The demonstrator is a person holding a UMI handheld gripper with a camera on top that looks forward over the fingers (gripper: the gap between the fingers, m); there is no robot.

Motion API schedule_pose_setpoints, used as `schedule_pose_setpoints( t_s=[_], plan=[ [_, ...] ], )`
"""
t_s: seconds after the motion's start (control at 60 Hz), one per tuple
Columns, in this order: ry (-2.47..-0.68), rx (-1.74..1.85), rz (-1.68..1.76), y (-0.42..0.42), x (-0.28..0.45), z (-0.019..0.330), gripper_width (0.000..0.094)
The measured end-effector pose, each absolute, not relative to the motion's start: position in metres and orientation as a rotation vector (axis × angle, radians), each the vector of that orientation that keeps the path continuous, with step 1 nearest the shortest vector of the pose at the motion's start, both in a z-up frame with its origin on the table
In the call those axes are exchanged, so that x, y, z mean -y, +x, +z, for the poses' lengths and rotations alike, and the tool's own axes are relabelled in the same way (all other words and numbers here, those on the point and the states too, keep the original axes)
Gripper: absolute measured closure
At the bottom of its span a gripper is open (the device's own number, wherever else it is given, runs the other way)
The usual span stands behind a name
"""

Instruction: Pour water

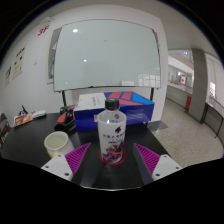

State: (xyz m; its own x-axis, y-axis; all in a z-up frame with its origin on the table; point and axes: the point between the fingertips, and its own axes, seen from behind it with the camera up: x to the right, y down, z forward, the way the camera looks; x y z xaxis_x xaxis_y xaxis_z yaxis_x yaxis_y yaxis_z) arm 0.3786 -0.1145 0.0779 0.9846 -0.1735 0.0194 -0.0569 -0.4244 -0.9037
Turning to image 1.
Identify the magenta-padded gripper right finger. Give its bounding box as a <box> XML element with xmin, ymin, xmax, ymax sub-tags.
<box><xmin>132</xmin><ymin>142</ymin><xmax>184</xmax><ymax>187</ymax></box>

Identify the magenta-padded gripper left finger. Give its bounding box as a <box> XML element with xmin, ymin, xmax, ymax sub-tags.
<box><xmin>40</xmin><ymin>142</ymin><xmax>92</xmax><ymax>186</ymax></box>

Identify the clear bottle with white label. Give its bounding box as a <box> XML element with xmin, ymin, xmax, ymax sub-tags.
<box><xmin>96</xmin><ymin>97</ymin><xmax>128</xmax><ymax>164</ymax></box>

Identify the yellow mug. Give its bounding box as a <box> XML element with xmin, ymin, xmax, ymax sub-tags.
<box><xmin>43</xmin><ymin>130</ymin><xmax>76</xmax><ymax>159</ymax></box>

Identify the round red coaster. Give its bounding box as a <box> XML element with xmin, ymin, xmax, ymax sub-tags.
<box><xmin>98</xmin><ymin>149</ymin><xmax>127</xmax><ymax>167</ymax></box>

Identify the black and red tool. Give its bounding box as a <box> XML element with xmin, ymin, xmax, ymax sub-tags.
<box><xmin>53</xmin><ymin>105</ymin><xmax>79</xmax><ymax>135</ymax></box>

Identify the white flat case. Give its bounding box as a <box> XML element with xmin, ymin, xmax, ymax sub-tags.
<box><xmin>31</xmin><ymin>109</ymin><xmax>47</xmax><ymax>120</ymax></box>

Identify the red fire extinguisher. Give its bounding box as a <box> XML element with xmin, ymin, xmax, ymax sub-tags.
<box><xmin>184</xmin><ymin>95</ymin><xmax>193</xmax><ymax>111</ymax></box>

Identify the white whiteboard eraser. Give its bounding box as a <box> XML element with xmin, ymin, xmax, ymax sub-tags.
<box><xmin>121</xmin><ymin>80</ymin><xmax>136</xmax><ymax>87</ymax></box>

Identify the grey chair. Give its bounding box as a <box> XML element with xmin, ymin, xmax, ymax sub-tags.
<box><xmin>0</xmin><ymin>112</ymin><xmax>11</xmax><ymax>148</ymax></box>

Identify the grey notice board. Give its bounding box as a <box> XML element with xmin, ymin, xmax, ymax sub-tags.
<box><xmin>45</xmin><ymin>26</ymin><xmax>63</xmax><ymax>85</ymax></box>

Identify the whiteboard on stand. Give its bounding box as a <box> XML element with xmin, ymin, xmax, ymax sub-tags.
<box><xmin>52</xmin><ymin>18</ymin><xmax>162</xmax><ymax>108</ymax></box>

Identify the small white wall poster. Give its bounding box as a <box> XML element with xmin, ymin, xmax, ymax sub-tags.
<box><xmin>3</xmin><ymin>65</ymin><xmax>13</xmax><ymax>89</ymax></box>

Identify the large white wall poster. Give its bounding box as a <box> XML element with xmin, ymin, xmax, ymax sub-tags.
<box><xmin>11</xmin><ymin>46</ymin><xmax>27</xmax><ymax>81</ymax></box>

